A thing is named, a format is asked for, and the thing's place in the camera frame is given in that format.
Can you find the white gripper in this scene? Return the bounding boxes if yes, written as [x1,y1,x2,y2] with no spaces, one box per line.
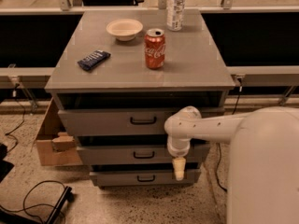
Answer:
[167,136,190,181]

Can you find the grey drawer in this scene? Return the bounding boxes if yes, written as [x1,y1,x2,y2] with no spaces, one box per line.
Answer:
[76,138,211,166]
[57,106,226,137]
[90,169,201,187]

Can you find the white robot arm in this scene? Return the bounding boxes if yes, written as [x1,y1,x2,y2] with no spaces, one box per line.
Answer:
[164,106,299,224]

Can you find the grey top drawer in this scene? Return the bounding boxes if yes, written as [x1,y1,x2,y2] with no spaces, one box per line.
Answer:
[57,106,226,137]

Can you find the grey bottom drawer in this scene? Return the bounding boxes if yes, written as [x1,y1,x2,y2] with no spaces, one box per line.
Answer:
[90,169,201,187]

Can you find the grey drawer cabinet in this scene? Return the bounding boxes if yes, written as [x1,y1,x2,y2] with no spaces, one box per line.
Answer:
[44,8,236,189]

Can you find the black stand leg left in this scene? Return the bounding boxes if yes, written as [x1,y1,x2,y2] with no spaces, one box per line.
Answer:
[46,186,74,224]

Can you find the brown cardboard box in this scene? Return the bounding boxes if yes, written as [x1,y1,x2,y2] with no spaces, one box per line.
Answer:
[35,100,82,166]

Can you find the red coca-cola can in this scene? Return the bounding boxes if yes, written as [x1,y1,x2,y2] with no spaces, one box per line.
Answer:
[144,28,165,69]

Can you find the dark blue snack packet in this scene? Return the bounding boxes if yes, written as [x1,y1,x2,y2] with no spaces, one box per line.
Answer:
[78,49,110,72]

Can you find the white paper bowl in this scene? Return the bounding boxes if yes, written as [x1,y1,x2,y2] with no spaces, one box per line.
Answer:
[107,19,143,41]

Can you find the clear plastic water bottle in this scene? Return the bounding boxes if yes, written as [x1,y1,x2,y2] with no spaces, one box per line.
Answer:
[166,0,186,31]

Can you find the black power cable right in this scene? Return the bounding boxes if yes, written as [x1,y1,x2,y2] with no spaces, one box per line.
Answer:
[215,77,244,192]

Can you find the black cable left floor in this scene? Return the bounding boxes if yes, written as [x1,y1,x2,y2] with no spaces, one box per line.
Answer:
[0,179,67,224]

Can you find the black cable left wall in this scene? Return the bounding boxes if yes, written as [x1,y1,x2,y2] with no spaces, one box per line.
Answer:
[4,83,28,153]

